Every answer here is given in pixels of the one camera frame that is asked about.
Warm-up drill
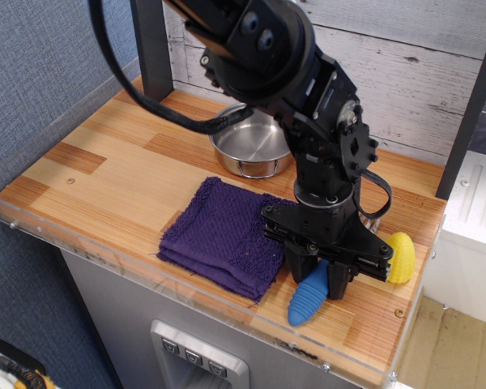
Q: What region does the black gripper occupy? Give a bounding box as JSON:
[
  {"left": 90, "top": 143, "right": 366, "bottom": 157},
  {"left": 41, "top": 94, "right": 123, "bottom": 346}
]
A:
[{"left": 262, "top": 184, "right": 394, "bottom": 300}]

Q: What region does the blue handled metal fork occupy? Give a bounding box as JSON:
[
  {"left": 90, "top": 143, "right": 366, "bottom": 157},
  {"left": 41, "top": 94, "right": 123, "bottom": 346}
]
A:
[{"left": 287, "top": 214, "right": 381, "bottom": 327}]

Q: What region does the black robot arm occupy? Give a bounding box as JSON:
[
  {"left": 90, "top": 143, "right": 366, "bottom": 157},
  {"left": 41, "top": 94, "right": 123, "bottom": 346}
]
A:
[{"left": 171, "top": 1, "right": 394, "bottom": 300}]

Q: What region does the purple folded towel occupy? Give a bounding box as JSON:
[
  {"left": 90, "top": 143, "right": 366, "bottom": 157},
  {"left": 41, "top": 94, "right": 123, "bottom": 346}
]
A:
[{"left": 157, "top": 177, "right": 292, "bottom": 302}]

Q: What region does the yellow toy corn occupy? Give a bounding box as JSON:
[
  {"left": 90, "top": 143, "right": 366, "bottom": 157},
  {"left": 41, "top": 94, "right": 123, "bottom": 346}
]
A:
[{"left": 387, "top": 232, "right": 416, "bottom": 284}]

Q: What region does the stainless steel pot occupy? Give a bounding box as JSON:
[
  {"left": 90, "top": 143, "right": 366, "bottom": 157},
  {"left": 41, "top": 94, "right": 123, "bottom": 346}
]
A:
[{"left": 209, "top": 110, "right": 294, "bottom": 179}]

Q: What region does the white ridged appliance at right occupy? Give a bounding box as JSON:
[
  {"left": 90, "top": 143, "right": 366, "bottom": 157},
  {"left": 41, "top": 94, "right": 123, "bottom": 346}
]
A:
[{"left": 443, "top": 152, "right": 486, "bottom": 248}]

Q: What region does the silver dispenser panel with buttons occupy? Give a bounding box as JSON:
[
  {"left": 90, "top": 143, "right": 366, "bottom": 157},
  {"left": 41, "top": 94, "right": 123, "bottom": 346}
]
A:
[{"left": 150, "top": 319, "right": 250, "bottom": 388}]

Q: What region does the clear acrylic table guard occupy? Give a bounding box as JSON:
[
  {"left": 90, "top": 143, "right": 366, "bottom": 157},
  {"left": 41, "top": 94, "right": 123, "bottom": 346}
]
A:
[{"left": 0, "top": 56, "right": 446, "bottom": 389}]

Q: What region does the yellow object bottom left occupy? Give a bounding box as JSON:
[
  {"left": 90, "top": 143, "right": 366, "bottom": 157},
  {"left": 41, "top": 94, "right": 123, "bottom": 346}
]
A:
[{"left": 13, "top": 370, "right": 58, "bottom": 389}]

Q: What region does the dark right frame post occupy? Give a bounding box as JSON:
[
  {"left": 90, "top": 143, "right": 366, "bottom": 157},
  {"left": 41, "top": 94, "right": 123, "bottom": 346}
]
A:
[{"left": 435, "top": 52, "right": 486, "bottom": 200}]

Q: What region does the dark frame post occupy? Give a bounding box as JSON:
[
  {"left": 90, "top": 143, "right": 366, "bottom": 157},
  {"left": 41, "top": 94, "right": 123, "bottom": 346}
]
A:
[
  {"left": 435, "top": 52, "right": 486, "bottom": 200},
  {"left": 130, "top": 0, "right": 174, "bottom": 101}
]

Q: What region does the dark left frame post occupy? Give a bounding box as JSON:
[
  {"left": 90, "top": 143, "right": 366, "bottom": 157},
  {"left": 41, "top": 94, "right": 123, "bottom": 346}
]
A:
[{"left": 130, "top": 0, "right": 174, "bottom": 101}]

